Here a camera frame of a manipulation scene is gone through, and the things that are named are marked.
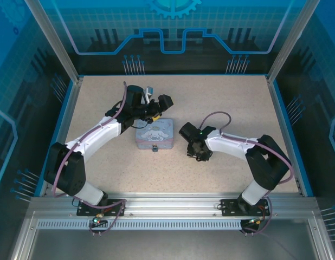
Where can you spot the aluminium frame post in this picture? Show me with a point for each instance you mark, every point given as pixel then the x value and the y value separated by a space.
pixel 53 43
pixel 292 40

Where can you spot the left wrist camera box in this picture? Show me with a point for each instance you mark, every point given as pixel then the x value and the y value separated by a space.
pixel 149 92

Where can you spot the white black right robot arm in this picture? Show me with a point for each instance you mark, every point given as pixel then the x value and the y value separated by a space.
pixel 232 143

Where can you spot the cartoon print tin box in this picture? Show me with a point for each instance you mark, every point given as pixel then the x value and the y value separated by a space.
pixel 154 132

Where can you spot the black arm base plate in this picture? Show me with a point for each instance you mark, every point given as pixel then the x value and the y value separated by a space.
pixel 228 207
pixel 116 207

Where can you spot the small controller board with LEDs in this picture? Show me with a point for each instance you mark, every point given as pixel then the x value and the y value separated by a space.
pixel 254 221
pixel 98 218

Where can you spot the aluminium mounting rail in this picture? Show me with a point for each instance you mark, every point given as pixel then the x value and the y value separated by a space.
pixel 170 201

